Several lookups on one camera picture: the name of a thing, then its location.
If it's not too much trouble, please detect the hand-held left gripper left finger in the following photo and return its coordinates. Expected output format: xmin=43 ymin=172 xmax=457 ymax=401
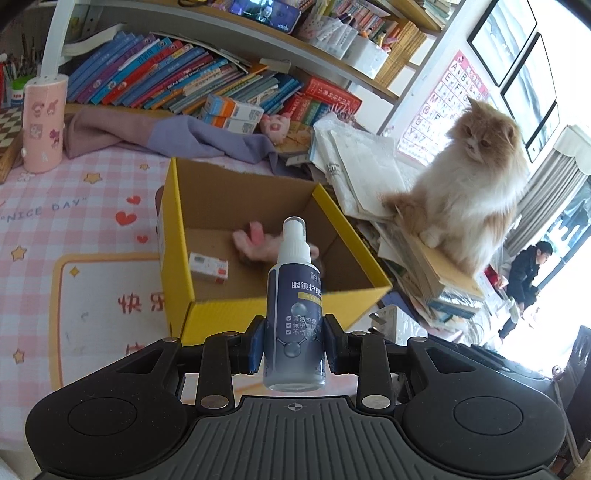
xmin=99 ymin=316 xmax=266 ymax=411

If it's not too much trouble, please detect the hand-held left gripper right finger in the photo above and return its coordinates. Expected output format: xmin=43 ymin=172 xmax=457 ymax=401
xmin=323 ymin=315 xmax=497 ymax=412

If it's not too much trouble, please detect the white spray bottle dark label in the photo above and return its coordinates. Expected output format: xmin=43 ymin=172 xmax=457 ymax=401
xmin=262 ymin=216 xmax=328 ymax=393

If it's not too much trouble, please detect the yellow cardboard box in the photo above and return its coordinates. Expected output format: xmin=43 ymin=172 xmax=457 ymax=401
xmin=157 ymin=157 xmax=393 ymax=346

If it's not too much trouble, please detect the small white box red label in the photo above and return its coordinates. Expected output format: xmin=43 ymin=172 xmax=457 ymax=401
xmin=188 ymin=251 xmax=230 ymax=283

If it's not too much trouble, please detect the white power adapter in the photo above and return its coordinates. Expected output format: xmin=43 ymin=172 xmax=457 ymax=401
xmin=369 ymin=305 xmax=430 ymax=343

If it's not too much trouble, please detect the stack of worn books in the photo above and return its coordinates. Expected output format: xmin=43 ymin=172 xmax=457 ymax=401
xmin=369 ymin=217 xmax=488 ymax=333

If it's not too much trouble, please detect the stack of loose papers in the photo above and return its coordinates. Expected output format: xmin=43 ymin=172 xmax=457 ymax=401
xmin=309 ymin=113 xmax=416 ymax=222

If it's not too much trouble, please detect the orange white fluffy cat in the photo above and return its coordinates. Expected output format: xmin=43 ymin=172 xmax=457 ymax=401
xmin=381 ymin=96 xmax=529 ymax=278

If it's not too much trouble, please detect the pink pig plush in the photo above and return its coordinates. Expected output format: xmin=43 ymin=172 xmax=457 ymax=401
xmin=259 ymin=113 xmax=293 ymax=146

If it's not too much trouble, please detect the purple pink cloth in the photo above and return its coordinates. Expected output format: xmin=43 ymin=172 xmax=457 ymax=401
xmin=62 ymin=111 xmax=278 ymax=165

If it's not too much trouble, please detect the orange blue white carton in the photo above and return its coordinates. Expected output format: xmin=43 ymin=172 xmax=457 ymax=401
xmin=201 ymin=113 xmax=257 ymax=134
xmin=203 ymin=93 xmax=264 ymax=119

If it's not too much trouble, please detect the red hardcover book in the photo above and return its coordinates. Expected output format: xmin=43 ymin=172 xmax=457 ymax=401
xmin=281 ymin=95 xmax=334 ymax=134

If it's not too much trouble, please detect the thick red dictionary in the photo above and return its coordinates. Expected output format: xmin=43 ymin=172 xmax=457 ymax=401
xmin=302 ymin=76 xmax=363 ymax=114

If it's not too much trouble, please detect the grey curtain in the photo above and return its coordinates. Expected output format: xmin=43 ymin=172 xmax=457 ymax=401
xmin=505 ymin=124 xmax=591 ymax=259

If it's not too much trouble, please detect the white storage box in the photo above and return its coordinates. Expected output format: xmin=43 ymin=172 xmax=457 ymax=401
xmin=344 ymin=34 xmax=389 ymax=77

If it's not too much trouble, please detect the row of colourful books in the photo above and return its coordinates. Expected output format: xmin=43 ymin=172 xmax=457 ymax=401
xmin=67 ymin=30 xmax=305 ymax=116

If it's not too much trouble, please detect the row of yellow books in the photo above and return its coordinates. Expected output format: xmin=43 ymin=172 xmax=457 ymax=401
xmin=374 ymin=21 xmax=430 ymax=90

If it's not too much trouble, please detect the black framed picture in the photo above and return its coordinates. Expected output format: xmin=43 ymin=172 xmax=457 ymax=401
xmin=501 ymin=32 xmax=555 ymax=110
xmin=525 ymin=100 xmax=560 ymax=163
xmin=467 ymin=0 xmax=539 ymax=88

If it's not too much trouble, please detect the pink cartoon print cylinder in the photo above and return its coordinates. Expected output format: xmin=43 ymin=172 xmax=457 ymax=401
xmin=22 ymin=74 xmax=70 ymax=174

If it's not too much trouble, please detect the white marker box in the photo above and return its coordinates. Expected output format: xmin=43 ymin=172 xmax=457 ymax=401
xmin=300 ymin=9 xmax=356 ymax=58

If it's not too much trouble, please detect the wooden chessboard box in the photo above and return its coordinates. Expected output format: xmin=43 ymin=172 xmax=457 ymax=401
xmin=0 ymin=107 xmax=26 ymax=183

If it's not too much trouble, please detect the smartphone showing video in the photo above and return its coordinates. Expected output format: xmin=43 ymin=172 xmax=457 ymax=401
xmin=229 ymin=0 xmax=302 ymax=34

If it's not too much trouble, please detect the white open book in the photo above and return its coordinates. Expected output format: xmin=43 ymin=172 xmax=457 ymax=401
xmin=65 ymin=31 xmax=116 ymax=58

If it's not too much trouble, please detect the pen cup with pens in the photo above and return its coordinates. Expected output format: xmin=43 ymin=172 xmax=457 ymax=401
xmin=0 ymin=39 xmax=38 ymax=109

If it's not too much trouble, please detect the white bookshelf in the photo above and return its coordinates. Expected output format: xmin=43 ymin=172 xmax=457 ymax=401
xmin=41 ymin=0 xmax=444 ymax=107

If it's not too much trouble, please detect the white charging cable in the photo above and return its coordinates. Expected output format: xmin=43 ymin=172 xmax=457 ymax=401
xmin=551 ymin=364 xmax=583 ymax=462

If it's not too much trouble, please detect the alphabet wall poster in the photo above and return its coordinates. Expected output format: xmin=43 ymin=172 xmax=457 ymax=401
xmin=397 ymin=50 xmax=490 ymax=164

